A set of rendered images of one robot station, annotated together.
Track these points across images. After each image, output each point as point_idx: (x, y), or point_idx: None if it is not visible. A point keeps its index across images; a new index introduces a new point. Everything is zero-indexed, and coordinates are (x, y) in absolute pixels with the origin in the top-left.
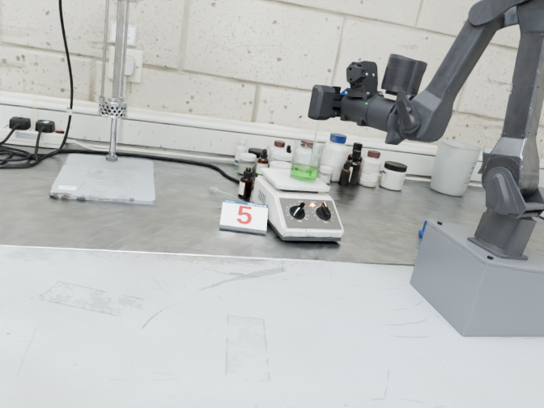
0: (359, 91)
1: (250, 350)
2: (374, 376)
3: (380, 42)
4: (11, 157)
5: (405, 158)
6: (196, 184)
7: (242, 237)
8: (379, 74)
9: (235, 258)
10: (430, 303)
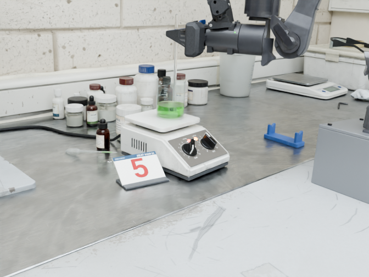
0: (224, 21)
1: None
2: None
3: None
4: None
5: (194, 73)
6: (46, 150)
7: (154, 190)
8: (157, 1)
9: (175, 214)
10: (342, 194)
